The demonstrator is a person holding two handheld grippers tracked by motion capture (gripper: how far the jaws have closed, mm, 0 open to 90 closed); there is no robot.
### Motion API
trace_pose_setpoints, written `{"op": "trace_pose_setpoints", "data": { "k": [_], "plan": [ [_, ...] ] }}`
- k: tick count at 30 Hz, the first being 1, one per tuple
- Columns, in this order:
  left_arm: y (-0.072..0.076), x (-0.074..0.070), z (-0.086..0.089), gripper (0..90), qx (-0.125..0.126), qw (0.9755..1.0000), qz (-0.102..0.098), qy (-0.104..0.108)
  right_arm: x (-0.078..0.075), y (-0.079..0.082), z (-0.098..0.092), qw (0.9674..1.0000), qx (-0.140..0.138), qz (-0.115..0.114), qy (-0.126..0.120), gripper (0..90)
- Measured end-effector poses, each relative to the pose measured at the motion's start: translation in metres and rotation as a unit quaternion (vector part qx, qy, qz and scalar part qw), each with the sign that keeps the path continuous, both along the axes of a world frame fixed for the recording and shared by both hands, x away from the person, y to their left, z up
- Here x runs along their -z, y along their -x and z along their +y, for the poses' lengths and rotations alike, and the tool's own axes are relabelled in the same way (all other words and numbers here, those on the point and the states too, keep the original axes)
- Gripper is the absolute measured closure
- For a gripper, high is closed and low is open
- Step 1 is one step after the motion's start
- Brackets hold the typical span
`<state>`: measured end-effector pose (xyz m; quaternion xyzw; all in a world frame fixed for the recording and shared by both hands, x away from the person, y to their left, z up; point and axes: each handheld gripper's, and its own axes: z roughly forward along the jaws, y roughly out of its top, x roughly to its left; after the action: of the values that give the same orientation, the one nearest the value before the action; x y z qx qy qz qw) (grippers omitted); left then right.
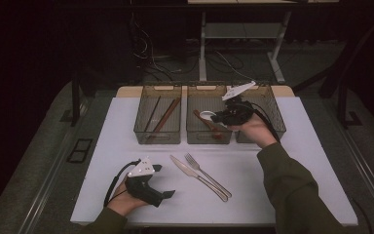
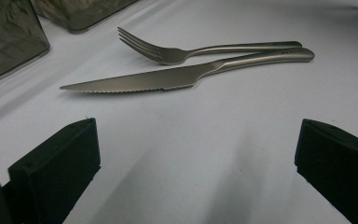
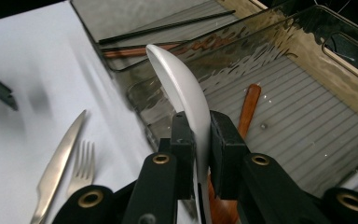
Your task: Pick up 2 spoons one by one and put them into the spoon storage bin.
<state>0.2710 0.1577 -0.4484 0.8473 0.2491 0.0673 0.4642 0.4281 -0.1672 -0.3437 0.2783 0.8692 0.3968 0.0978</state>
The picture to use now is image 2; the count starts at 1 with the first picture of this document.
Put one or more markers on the clear grey plastic bin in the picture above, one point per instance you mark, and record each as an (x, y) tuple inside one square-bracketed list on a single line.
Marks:
[(80, 14), (6, 40)]

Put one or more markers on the steel table knife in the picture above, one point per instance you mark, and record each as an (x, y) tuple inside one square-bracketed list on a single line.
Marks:
[(155, 79)]

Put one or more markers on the steel fork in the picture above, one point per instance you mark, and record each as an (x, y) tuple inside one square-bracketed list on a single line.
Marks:
[(174, 55)]

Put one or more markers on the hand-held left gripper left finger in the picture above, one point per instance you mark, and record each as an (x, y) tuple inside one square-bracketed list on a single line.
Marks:
[(56, 168)]

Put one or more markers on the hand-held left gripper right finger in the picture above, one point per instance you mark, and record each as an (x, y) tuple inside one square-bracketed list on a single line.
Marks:
[(338, 168)]

